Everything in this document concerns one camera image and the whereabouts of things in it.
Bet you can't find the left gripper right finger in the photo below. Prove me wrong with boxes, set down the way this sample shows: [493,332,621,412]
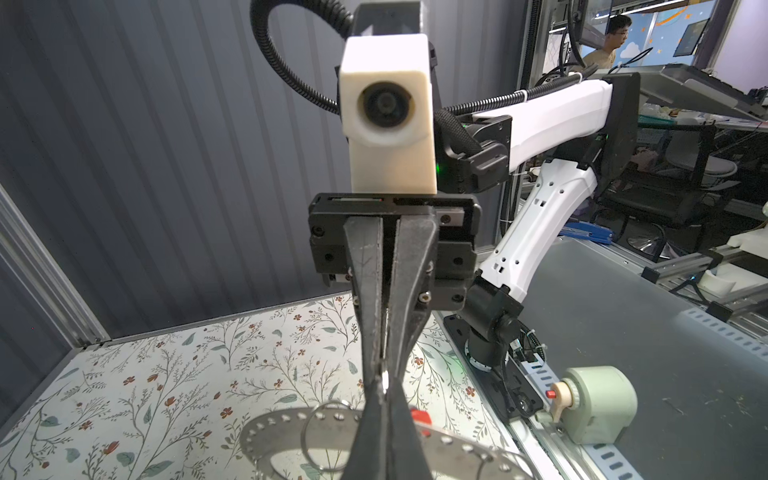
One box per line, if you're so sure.
[386,383,432,480]

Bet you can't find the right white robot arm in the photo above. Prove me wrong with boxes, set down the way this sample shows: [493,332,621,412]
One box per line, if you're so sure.
[309,70,639,393]

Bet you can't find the red key tag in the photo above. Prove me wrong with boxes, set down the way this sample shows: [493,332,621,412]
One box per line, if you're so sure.
[410,407,432,438]

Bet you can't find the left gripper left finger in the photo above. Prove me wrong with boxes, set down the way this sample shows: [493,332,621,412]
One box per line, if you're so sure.
[342,384,388,480]

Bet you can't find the slotted cable duct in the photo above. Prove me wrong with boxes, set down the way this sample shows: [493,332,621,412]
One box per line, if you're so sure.
[524,360,641,479]

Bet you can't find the pale green bottle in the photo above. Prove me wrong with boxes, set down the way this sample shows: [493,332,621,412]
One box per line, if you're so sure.
[545,366,638,445]

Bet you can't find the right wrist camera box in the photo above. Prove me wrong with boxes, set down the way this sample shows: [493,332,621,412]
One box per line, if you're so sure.
[339,33,437,195]

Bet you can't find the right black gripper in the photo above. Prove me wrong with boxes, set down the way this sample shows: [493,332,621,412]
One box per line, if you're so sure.
[308,193,481,390]

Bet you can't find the person in background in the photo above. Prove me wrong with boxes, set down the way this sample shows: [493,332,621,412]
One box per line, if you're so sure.
[583,15,632,69]

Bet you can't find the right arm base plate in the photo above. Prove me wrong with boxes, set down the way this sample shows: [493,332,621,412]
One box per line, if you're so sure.
[443,314,545,424]

